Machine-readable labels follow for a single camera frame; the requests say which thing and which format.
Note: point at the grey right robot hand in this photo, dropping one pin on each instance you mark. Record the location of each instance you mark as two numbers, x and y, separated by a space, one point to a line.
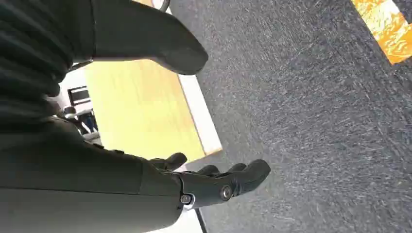
80 180

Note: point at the person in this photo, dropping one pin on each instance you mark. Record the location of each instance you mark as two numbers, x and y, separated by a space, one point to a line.
87 123

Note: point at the black framed screen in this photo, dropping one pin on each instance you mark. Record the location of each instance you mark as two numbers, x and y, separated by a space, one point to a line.
79 96

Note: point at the white table with black leg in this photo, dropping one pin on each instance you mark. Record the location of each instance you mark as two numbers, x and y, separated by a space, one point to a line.
180 223

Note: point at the ribbed grey right arm sleeve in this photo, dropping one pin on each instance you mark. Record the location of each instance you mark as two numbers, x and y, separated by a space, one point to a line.
29 48

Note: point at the yellow floor tape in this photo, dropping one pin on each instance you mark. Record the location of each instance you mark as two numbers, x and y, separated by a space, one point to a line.
387 29

